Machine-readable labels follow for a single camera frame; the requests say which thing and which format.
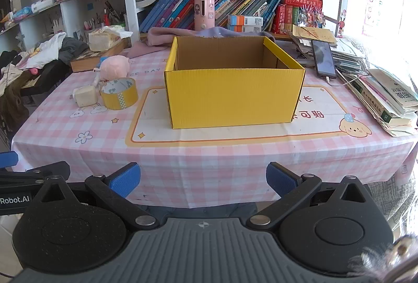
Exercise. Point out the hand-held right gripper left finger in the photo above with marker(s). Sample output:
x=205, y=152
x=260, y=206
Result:
x=125, y=179

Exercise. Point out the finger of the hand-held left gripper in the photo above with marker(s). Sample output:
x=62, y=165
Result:
x=29, y=176
x=8, y=159

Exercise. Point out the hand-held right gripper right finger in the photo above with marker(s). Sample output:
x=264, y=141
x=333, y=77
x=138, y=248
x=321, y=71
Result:
x=281, y=179

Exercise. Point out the yellow tape roll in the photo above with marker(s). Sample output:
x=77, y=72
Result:
x=119, y=100

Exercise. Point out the cream rectangular block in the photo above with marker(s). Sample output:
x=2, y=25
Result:
x=87, y=97

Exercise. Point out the yellow cardboard box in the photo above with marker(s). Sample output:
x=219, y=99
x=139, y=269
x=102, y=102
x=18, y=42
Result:
x=228, y=97

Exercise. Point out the pink plush pig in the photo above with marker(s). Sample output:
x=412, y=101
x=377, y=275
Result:
x=114, y=69

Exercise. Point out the pile of clothes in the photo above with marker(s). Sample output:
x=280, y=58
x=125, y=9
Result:
x=42, y=51

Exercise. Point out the black smartphone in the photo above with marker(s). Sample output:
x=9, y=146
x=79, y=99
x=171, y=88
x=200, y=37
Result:
x=323, y=57

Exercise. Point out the fluffy grey sleeve cuff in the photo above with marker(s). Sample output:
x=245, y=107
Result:
x=382, y=260

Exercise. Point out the stack of worn books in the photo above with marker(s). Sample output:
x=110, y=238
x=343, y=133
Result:
x=385, y=100

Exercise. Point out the cream cloth bag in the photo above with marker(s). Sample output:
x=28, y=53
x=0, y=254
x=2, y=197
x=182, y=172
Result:
x=101, y=41

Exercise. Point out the purple cloth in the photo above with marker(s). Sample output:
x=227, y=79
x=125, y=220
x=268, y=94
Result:
x=156, y=38

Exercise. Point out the brown paper envelope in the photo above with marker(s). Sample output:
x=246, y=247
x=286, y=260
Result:
x=313, y=35

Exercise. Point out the orange blue white carton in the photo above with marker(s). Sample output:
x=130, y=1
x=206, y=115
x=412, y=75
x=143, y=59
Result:
x=245, y=20
x=245, y=29

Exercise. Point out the white side shelf unit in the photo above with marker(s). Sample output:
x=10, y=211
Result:
x=70, y=12

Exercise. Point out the set of red thick books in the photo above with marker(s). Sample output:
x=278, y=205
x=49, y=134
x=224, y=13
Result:
x=282, y=18

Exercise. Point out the colourful figures packet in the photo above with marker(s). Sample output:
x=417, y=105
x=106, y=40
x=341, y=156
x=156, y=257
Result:
x=312, y=18

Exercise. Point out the row of blue spined books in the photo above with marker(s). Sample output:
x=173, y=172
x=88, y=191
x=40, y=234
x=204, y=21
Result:
x=169, y=9

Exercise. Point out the pink cylindrical device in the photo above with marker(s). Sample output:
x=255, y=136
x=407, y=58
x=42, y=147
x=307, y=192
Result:
x=204, y=12

